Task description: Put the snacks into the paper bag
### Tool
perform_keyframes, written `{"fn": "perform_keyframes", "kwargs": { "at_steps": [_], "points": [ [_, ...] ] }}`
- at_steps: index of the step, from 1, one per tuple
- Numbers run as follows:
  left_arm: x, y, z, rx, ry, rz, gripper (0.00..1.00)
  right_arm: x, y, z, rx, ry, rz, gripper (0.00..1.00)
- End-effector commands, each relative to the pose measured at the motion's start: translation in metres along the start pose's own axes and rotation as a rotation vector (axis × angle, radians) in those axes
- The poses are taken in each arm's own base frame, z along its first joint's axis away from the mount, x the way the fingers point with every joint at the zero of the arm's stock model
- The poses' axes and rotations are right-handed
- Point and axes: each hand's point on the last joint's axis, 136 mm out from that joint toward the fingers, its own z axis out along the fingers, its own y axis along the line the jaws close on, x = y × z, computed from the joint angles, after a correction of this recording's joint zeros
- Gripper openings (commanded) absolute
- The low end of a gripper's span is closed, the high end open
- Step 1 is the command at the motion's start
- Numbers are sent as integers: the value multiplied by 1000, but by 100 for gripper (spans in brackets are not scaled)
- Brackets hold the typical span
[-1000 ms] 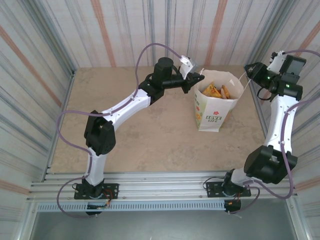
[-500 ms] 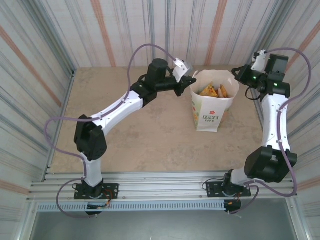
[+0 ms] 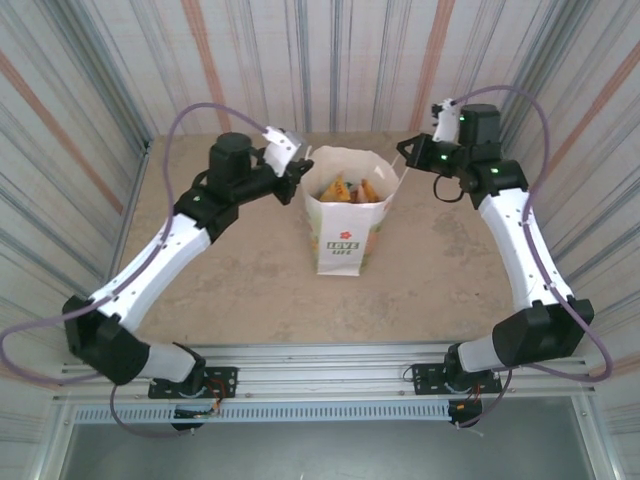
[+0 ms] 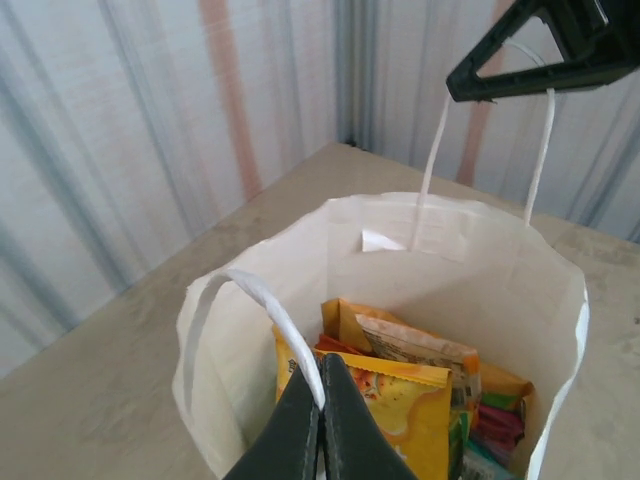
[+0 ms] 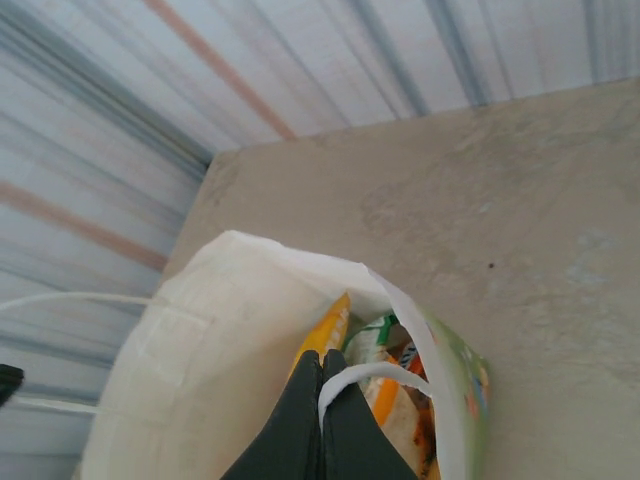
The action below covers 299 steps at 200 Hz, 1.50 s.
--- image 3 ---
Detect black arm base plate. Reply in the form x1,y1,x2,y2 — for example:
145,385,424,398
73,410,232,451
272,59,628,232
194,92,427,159
148,366,239,400
403,362,503,396

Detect white paper bag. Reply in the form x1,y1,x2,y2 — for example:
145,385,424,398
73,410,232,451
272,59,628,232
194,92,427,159
299,144,416,277

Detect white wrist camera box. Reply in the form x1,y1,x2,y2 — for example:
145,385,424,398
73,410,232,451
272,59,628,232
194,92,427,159
430,97,469,144
262,125,305,176

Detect yellow chips bag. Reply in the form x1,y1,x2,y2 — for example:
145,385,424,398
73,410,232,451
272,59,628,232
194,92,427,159
319,174,351,203

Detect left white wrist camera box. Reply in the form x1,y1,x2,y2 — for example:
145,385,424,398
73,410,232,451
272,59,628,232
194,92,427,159
262,125,305,176

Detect grey slotted cable duct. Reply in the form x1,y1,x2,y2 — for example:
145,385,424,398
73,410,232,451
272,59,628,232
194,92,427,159
73,402,454,425

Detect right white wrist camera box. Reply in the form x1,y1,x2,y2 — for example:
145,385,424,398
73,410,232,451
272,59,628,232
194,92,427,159
430,97,469,144

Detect aluminium mounting rail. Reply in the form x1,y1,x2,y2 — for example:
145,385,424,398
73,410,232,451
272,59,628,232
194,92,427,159
52,342,599,406

